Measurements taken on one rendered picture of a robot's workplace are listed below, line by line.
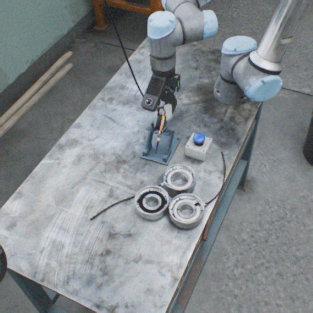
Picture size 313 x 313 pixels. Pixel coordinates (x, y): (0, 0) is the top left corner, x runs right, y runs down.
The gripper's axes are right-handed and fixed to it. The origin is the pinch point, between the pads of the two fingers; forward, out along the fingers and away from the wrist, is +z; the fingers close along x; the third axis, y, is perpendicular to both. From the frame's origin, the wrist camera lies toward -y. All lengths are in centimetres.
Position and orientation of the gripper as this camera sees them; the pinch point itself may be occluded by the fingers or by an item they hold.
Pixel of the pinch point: (162, 118)
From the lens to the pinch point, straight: 129.5
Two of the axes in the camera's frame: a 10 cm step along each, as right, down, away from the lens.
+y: 3.9, -7.1, 5.8
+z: 0.4, 6.5, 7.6
